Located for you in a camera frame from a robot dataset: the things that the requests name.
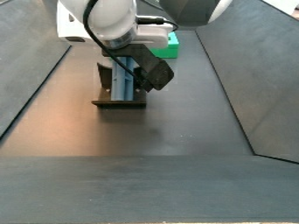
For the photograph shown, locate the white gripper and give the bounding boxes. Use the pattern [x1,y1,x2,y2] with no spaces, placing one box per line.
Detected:
[56,0,174,49]

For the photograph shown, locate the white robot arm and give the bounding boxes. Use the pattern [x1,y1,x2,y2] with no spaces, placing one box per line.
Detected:
[56,0,232,49]

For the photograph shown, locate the black curved fixture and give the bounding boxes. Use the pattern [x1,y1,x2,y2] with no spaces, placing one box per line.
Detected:
[92,64,145,108]

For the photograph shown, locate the green shape sorter block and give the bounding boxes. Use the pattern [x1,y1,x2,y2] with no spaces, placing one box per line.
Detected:
[151,32,180,59]

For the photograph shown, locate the black camera cable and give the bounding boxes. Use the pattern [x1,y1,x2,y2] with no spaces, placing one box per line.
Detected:
[81,0,180,88]

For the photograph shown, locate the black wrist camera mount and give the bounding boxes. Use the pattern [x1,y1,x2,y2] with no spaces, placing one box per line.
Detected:
[101,44,174,92]

